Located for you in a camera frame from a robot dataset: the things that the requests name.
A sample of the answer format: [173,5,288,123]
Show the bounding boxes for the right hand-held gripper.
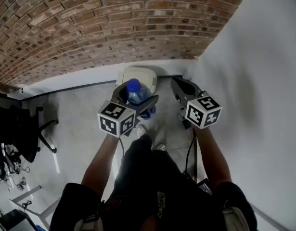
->
[171,77,223,130]

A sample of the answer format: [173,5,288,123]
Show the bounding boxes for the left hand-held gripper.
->
[97,82,160,138]

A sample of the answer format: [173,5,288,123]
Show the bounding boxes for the clear bottle with blue cap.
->
[125,78,157,120]

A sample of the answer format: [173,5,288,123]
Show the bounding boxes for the beige pedal trash bin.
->
[116,66,158,96]

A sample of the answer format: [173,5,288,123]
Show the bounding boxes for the person's left forearm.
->
[80,134,126,198]

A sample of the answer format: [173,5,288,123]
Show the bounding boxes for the person's right forearm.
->
[194,126,233,190]

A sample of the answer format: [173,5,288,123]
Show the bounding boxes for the person's left white shoe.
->
[136,125,148,137]

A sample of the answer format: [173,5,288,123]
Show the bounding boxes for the person's black trousers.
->
[113,133,184,197]

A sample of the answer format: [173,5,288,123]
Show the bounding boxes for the black swivel chair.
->
[0,92,59,164]

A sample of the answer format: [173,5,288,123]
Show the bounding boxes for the person's black shirt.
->
[49,172,258,231]

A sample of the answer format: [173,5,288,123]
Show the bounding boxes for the left hand-held gripper black cable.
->
[118,137,126,155]

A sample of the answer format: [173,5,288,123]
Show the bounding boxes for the hand-held gripper black cable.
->
[185,128,199,179]
[118,137,126,155]

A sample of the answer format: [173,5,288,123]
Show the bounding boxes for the right hand-held gripper black cable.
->
[185,128,199,179]

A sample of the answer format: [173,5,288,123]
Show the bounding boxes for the glittery pendant keychain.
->
[156,191,166,219]

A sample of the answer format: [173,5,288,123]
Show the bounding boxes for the white frame desk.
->
[8,185,57,231]

